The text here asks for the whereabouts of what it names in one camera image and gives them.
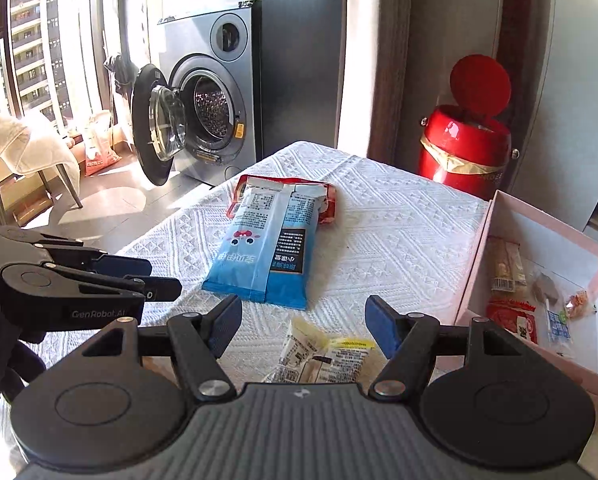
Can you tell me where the white draped chair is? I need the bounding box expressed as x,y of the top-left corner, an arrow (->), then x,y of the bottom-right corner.
0,107 -> 85,226

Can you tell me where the beige curtain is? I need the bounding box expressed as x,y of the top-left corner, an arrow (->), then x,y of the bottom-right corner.
366,0 -> 430,176

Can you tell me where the small red white-label packet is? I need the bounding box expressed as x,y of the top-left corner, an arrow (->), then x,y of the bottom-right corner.
486,297 -> 538,345

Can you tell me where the large window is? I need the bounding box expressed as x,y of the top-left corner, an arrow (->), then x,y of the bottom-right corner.
0,0 -> 110,126

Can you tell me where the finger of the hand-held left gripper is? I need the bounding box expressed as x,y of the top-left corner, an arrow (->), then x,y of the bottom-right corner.
54,266 -> 182,302
0,227 -> 153,278

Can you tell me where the person's left hand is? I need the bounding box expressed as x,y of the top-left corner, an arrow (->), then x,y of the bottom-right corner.
0,322 -> 47,413

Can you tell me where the orange bag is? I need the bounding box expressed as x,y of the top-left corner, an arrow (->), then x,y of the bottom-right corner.
83,110 -> 122,177

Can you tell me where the long red snack packet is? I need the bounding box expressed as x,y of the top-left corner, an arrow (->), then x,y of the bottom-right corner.
227,174 -> 339,224

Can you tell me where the grey washing machine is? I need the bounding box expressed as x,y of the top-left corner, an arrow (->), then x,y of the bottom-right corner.
132,2 -> 257,186

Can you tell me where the clear yellow-label snack packet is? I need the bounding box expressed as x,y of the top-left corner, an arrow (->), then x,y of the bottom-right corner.
261,316 -> 377,386

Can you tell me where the blue snack packet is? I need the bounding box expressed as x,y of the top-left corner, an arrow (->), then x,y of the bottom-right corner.
201,182 -> 330,311

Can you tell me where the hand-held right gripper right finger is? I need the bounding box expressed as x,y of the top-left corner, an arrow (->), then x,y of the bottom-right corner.
365,295 -> 522,403

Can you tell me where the small orange candy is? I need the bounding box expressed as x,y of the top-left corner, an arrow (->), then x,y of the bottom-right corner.
565,287 -> 590,318

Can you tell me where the pink cardboard box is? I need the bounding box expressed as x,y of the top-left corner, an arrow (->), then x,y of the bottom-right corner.
429,189 -> 598,431

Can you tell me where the small blue white packet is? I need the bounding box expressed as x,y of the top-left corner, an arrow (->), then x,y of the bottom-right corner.
546,307 -> 574,346

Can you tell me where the white textured tablecloth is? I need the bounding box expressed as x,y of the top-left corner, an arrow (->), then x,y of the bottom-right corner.
0,140 -> 492,411

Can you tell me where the red trash can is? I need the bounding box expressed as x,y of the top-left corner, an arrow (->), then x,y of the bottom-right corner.
418,54 -> 520,192

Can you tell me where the dark grey cabinet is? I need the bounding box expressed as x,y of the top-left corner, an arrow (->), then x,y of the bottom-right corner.
259,0 -> 347,161

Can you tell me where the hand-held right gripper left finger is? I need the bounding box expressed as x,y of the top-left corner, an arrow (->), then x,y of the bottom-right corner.
82,294 -> 243,403

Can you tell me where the dark hanging cloth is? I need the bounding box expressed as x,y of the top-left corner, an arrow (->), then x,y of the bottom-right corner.
103,52 -> 135,96

